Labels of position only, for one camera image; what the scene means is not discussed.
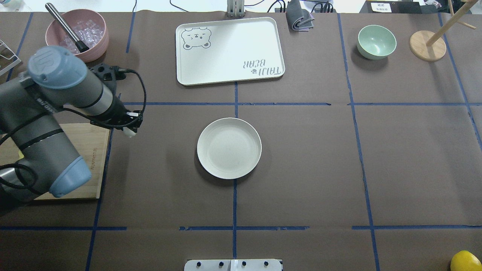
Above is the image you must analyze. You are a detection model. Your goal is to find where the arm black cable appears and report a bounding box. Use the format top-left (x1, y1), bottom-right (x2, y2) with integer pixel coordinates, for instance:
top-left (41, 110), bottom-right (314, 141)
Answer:
top-left (0, 69), bottom-right (147, 196)

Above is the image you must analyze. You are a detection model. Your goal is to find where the white steamed bun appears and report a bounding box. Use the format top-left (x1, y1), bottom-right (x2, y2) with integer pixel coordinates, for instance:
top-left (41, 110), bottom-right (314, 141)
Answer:
top-left (122, 127), bottom-right (137, 138)

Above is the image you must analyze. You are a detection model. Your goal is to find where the white bear tray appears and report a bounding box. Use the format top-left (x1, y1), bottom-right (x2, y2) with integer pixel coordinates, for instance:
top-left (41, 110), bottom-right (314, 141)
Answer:
top-left (175, 17), bottom-right (285, 86)

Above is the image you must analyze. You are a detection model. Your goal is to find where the aluminium frame post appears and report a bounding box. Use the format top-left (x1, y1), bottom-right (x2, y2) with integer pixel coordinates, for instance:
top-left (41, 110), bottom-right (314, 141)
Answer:
top-left (227, 0), bottom-right (246, 18)

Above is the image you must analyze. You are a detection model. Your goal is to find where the cream round plate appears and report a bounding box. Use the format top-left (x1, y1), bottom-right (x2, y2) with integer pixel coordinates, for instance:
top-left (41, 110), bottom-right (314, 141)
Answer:
top-left (196, 118), bottom-right (263, 180)

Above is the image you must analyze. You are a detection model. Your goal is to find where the yellow lemon lower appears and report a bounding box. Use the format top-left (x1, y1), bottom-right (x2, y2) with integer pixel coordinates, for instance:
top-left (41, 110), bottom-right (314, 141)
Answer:
top-left (450, 250), bottom-right (482, 271)

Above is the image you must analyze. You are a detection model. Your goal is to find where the steel muddler black tip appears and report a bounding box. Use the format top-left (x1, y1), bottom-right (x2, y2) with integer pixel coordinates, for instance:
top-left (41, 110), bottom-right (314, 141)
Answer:
top-left (45, 2), bottom-right (90, 53)

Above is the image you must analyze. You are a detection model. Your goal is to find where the mint green bowl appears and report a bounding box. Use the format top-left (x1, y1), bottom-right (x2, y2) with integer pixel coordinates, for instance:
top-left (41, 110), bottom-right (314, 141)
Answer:
top-left (357, 25), bottom-right (397, 60)

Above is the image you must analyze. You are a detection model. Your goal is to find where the pink bowl with ice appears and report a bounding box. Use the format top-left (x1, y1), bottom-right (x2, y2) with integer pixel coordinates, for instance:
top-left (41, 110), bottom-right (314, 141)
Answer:
top-left (45, 9), bottom-right (110, 63)

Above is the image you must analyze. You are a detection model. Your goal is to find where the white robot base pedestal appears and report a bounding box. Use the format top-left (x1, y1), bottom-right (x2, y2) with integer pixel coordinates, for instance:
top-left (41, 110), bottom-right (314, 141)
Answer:
top-left (184, 259), bottom-right (284, 271)

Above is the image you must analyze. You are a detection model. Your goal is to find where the grey folded cloth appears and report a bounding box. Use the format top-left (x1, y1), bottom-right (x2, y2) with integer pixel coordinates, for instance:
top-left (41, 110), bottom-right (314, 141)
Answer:
top-left (285, 0), bottom-right (314, 32)

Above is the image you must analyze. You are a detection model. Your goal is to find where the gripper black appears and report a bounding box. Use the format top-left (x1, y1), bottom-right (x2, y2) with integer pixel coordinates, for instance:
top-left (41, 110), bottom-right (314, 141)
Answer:
top-left (90, 64), bottom-right (143, 130)

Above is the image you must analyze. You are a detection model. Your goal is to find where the black label stand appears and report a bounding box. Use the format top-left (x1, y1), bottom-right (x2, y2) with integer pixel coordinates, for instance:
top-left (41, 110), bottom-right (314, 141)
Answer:
top-left (359, 0), bottom-right (423, 14)

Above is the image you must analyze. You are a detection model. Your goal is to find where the bamboo cutting board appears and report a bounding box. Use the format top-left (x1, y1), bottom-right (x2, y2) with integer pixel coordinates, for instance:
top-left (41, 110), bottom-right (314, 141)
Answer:
top-left (1, 116), bottom-right (109, 208)

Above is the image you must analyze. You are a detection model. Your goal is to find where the wooden mug tree stand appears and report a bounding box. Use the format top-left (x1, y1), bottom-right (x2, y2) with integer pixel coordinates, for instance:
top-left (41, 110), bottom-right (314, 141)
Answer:
top-left (409, 0), bottom-right (478, 62)

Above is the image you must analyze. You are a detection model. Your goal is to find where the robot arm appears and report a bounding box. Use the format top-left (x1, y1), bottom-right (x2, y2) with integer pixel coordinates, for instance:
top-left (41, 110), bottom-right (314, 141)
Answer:
top-left (0, 46), bottom-right (143, 215)

